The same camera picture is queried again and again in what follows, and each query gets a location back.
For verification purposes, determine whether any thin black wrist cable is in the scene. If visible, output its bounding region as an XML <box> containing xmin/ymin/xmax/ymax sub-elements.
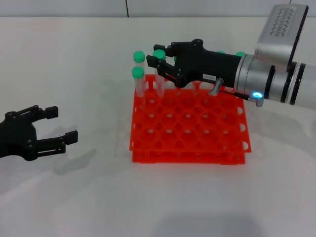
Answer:
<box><xmin>218</xmin><ymin>89</ymin><xmax>250</xmax><ymax>100</ymax></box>

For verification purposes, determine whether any red plastic test tube rack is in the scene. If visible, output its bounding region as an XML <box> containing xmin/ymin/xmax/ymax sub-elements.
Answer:
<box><xmin>128</xmin><ymin>74</ymin><xmax>252</xmax><ymax>165</ymax></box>

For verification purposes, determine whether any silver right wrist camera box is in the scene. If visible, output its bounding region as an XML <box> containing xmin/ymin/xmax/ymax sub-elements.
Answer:
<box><xmin>254</xmin><ymin>4</ymin><xmax>310</xmax><ymax>73</ymax></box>

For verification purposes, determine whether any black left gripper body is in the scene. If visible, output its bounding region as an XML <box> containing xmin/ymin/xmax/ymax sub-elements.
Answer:
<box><xmin>0</xmin><ymin>110</ymin><xmax>38</xmax><ymax>162</ymax></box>

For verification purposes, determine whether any silver angled cable connector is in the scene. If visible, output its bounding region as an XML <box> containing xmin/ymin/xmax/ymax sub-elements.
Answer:
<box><xmin>247</xmin><ymin>91</ymin><xmax>265</xmax><ymax>108</ymax></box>

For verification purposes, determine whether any silver right wrist plug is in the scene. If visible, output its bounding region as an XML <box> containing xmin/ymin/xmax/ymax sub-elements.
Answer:
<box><xmin>206</xmin><ymin>78</ymin><xmax>224</xmax><ymax>97</ymax></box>

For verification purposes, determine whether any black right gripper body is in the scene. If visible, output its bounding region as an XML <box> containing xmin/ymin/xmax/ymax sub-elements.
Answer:
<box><xmin>173</xmin><ymin>39</ymin><xmax>241</xmax><ymax>88</ymax></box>

